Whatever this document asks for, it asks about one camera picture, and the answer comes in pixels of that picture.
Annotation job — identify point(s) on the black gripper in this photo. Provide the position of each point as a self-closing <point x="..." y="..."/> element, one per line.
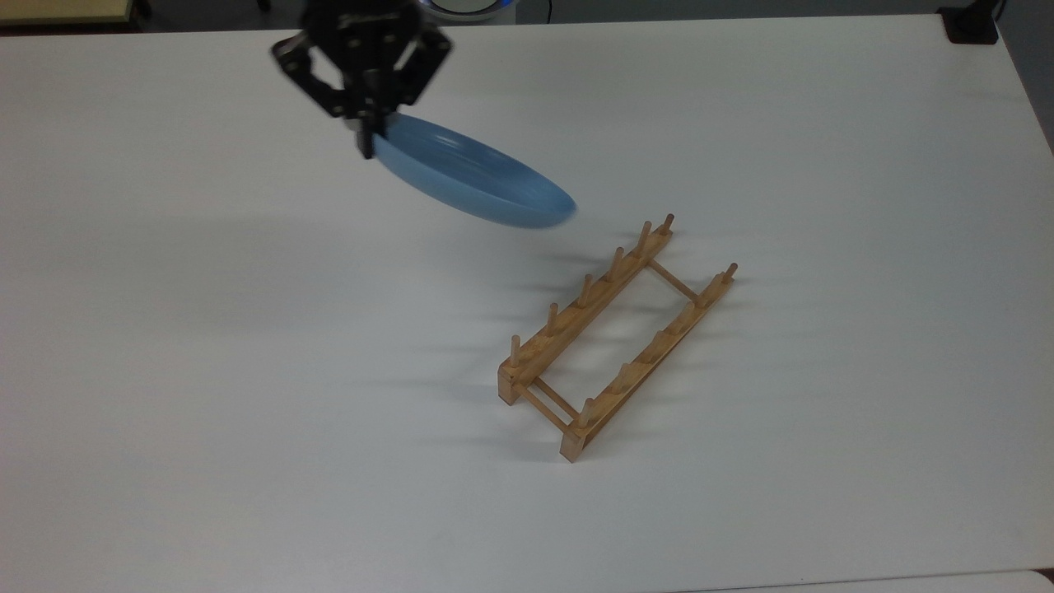
<point x="362" y="33"/>

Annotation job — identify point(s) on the blue round plate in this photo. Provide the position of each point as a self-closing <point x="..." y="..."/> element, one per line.
<point x="478" y="181"/>

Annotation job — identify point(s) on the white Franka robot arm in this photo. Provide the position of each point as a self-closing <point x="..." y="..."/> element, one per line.
<point x="469" y="7"/>

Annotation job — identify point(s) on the wooden plate rack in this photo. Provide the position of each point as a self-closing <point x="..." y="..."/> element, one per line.
<point x="630" y="383"/>

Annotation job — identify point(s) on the yellow wooden desk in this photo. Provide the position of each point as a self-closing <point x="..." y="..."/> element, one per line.
<point x="58" y="10"/>

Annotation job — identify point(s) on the black stand base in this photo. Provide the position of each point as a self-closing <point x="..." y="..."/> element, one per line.
<point x="972" y="29"/>

